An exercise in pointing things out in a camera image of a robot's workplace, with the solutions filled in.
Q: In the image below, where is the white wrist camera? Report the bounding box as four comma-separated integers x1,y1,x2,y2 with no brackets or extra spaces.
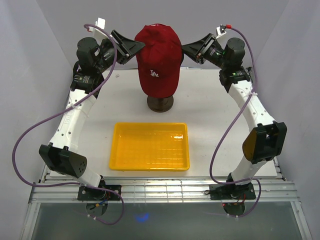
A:
87,17,108,42
215,24,232,39

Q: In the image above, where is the dark wooden mannequin stand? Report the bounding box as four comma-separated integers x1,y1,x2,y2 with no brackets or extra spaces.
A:
147,95,174,113

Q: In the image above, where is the black cap red trim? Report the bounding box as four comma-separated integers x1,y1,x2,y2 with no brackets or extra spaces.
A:
143,53,184,98

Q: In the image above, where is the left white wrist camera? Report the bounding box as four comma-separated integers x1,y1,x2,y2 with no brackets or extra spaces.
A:
87,17,108,42

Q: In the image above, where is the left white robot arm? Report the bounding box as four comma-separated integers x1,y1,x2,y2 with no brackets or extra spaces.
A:
39,30,145,200

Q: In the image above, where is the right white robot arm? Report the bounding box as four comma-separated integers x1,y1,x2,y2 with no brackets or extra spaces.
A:
182,33,287,200

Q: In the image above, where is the aluminium frame rail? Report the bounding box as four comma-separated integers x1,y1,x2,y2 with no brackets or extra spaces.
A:
29,67,301,204

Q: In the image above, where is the purple cable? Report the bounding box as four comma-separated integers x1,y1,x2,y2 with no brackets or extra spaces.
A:
11,23,125,225
202,27,262,220

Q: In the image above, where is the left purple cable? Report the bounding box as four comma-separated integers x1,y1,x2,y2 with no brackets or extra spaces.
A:
11,23,125,225

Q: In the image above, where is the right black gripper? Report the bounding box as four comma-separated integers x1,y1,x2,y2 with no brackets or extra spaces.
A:
180,33,228,70

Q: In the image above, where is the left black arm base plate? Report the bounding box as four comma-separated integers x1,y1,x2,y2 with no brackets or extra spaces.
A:
77,184,122,201

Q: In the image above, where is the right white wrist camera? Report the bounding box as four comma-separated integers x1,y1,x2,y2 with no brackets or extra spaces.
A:
215,24,232,39

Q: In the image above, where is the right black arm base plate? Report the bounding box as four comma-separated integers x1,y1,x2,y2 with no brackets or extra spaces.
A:
204,183,256,200

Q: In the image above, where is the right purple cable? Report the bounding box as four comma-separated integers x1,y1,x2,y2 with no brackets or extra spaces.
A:
202,27,262,220

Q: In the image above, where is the yellow plastic tray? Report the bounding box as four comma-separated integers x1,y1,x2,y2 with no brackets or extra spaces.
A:
109,122,190,172

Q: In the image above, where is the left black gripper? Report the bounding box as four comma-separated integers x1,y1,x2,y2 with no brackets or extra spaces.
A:
94,30,145,74

